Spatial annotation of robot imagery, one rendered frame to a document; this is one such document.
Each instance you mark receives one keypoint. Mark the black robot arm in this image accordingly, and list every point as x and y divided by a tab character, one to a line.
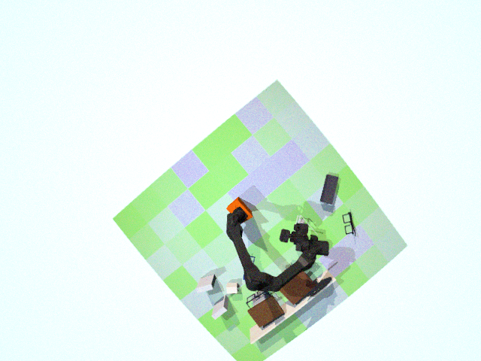
260	281

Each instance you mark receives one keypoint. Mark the black thin-framed glasses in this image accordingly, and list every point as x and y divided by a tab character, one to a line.
347	218

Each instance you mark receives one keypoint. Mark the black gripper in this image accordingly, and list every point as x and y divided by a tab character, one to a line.
285	235

